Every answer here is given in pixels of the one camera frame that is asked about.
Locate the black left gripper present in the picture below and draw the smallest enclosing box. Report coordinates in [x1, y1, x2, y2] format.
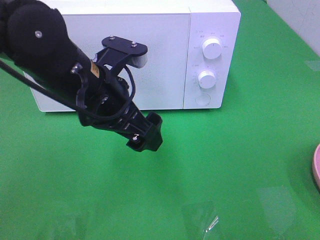
[74, 35, 163, 152]

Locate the white microwave door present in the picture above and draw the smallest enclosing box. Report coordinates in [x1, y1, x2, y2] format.
[23, 12, 192, 113]

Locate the round door release button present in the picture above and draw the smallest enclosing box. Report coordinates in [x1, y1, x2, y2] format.
[195, 94, 211, 106]

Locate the pink plate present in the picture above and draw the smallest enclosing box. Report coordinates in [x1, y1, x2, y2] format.
[312, 144, 320, 190]

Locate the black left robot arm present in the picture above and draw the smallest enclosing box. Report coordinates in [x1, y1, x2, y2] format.
[0, 0, 163, 152]

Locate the white microwave oven body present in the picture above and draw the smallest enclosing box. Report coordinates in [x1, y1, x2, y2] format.
[23, 0, 242, 113]

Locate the green table mat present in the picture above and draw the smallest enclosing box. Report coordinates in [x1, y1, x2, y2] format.
[0, 0, 320, 240]

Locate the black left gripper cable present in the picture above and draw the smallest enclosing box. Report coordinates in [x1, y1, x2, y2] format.
[0, 58, 137, 121]

